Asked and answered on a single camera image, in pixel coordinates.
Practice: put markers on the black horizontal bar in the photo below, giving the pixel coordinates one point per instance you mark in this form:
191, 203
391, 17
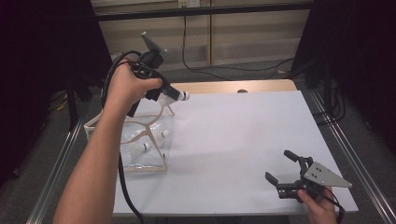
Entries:
202, 11

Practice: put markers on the person's left hand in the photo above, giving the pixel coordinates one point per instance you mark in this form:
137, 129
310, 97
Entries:
124, 90

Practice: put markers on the beige wooden cabinet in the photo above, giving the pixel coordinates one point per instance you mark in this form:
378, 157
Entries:
249, 37

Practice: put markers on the white shuttlecock blue band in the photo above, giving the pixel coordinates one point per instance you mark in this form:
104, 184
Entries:
184, 95
145, 146
165, 133

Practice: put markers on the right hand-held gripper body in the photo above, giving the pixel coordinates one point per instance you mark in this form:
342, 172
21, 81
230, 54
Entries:
326, 179

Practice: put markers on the aluminium floor rail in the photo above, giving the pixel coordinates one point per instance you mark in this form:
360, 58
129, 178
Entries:
358, 168
53, 174

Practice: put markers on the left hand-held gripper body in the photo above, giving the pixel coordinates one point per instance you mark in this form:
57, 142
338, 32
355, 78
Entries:
151, 60

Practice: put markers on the black curtain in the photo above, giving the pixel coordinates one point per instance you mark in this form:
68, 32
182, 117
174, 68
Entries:
358, 46
37, 62

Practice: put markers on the white table sheet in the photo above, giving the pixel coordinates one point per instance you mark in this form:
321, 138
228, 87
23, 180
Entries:
264, 130

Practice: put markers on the white wall outlet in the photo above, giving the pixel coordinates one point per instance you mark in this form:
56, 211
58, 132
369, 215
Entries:
190, 3

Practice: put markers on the clear plastic bag beige trim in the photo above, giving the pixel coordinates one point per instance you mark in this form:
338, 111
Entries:
146, 165

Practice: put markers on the person's right hand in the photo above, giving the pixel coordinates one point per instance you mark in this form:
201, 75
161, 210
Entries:
318, 211

